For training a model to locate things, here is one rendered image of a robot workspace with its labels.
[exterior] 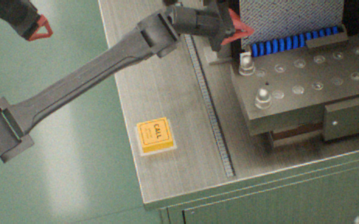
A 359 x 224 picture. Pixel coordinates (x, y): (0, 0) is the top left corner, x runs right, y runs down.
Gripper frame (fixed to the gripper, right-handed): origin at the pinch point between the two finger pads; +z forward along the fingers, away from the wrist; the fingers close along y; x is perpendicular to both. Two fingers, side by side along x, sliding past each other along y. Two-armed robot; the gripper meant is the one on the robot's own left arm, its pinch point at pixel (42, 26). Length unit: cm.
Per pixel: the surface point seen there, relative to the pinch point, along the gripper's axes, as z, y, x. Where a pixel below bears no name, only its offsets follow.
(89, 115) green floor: 102, 47, 33
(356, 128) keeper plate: 30, -63, -29
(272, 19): 14, -38, -35
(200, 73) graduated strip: 25.2, -25.6, -14.8
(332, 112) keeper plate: 20, -60, -29
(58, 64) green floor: 104, 76, 29
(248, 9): 7.4, -35.3, -33.4
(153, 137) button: 13.2, -34.6, 1.5
